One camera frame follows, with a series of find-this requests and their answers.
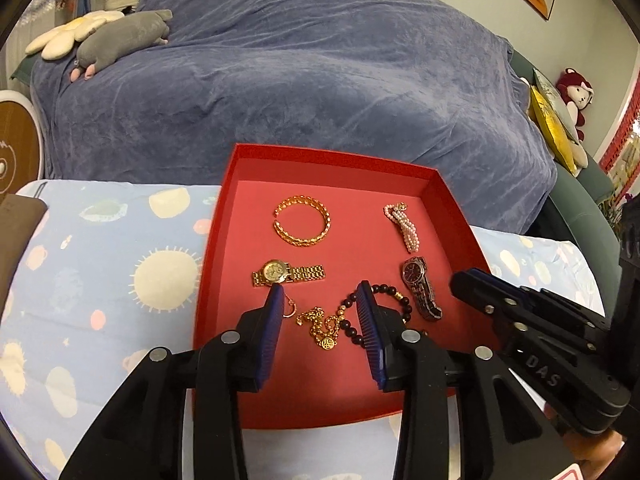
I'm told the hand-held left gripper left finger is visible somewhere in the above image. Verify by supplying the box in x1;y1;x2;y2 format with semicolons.
59;282;287;480

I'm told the red lattice decoration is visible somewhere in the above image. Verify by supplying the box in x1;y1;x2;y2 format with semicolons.
600;105;640;171

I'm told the grey plush toy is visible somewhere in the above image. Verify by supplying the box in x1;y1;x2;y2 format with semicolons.
70;9;174;82

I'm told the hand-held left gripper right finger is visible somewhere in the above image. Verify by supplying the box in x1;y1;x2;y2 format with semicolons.
354;280;578;480

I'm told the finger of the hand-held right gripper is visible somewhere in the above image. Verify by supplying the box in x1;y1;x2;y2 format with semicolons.
449;271;596;361
467;267;608;328

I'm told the brown book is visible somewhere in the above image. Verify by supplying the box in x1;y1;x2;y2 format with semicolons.
0;194;49;306

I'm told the red cardboard box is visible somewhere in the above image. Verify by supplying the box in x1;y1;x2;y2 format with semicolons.
191;143;493;431

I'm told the yellow cushion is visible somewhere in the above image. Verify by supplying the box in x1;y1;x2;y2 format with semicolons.
528;85;578;176

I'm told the white machine with wooden disc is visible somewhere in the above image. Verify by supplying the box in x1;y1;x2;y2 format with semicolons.
0;89;48;196

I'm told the cream flower cushion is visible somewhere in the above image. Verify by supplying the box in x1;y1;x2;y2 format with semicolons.
25;10;126;60

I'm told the gold wristwatch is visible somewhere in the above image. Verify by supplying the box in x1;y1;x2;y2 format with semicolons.
251;258;327;288

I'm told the grey patterned cushion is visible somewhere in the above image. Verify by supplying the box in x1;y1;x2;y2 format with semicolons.
532;67;581;146

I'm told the pearl bracelet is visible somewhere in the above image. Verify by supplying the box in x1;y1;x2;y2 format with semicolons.
383;202;422;253

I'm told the red monkey plush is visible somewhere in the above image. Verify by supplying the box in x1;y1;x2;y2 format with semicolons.
554;67;596;143

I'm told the gold chain necklace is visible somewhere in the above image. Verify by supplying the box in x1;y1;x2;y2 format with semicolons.
295;305;346;352

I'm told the person's right hand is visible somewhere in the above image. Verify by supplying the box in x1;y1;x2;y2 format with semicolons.
542;402;627;480

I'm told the silver wristwatch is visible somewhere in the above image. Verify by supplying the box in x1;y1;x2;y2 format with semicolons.
400;256;444;321

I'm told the green sofa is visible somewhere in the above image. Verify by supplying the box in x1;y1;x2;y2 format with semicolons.
510;50;621;241

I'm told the dark beaded bracelet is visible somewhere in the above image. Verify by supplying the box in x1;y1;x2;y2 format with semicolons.
340;284;413;346

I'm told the gold bangle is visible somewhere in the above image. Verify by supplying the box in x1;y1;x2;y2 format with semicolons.
272;195;332;247

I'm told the blue sofa blanket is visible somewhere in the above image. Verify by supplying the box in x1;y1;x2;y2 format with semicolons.
30;0;558;236

